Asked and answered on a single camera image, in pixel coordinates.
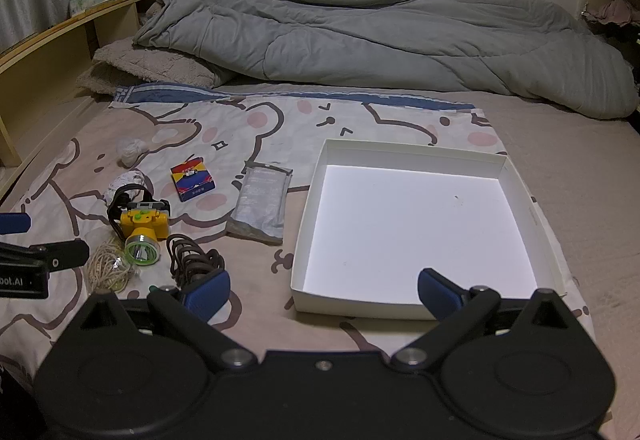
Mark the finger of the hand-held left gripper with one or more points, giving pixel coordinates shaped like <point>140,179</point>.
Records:
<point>60,255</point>
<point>15,222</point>

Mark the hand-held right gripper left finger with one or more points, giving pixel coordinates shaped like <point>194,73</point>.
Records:
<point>207,292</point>

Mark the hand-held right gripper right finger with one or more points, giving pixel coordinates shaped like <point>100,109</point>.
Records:
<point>440,295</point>

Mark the bag of rubber bands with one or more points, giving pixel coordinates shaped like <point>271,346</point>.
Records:
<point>105,267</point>

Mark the green clip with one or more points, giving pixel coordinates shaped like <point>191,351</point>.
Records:
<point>152,288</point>

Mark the white cardboard box tray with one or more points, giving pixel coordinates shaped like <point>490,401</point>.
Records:
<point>425,230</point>

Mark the yellow headlamp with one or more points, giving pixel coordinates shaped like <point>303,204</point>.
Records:
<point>142,222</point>

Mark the white tissue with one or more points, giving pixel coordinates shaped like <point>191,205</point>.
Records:
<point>125,180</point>
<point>132,151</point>

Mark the grey plastic package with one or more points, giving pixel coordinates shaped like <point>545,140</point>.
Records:
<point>260,205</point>

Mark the colourful card box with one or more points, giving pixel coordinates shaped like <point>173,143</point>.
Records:
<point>192,180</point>

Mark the wooden bedside shelf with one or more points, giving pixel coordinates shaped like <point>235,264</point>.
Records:
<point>45,70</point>

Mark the printed bear blanket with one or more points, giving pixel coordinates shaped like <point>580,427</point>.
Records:
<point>350,120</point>

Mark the beige fluffy pillow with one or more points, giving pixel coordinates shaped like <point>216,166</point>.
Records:
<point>145,65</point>

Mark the grey duvet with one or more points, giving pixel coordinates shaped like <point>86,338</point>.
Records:
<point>375,40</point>

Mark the pink clothes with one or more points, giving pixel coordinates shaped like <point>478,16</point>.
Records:
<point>617,10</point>

